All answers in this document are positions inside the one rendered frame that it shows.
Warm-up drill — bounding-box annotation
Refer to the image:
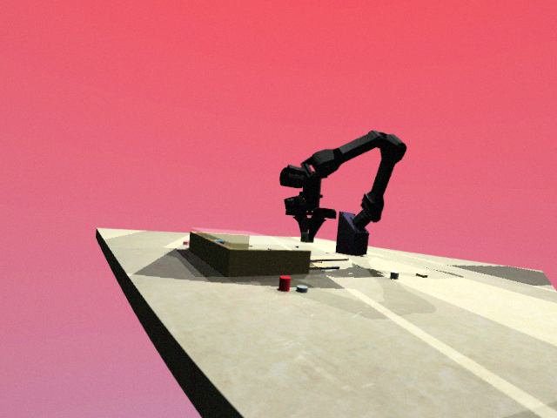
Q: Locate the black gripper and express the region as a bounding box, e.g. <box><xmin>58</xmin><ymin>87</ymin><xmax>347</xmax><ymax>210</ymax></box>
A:
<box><xmin>285</xmin><ymin>189</ymin><xmax>337</xmax><ymax>241</ymax></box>

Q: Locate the olive green labelled cube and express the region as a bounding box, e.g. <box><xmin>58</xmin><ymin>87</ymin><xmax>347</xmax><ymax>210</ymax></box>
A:
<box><xmin>300</xmin><ymin>233</ymin><xmax>314</xmax><ymax>243</ymax></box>

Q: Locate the red cylinder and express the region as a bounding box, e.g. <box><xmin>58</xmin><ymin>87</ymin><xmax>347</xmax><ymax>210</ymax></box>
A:
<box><xmin>278</xmin><ymin>276</ymin><xmax>291</xmax><ymax>292</ymax></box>

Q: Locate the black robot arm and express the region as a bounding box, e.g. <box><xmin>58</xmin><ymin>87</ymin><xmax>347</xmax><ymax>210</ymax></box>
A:
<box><xmin>279</xmin><ymin>131</ymin><xmax>407</xmax><ymax>231</ymax></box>

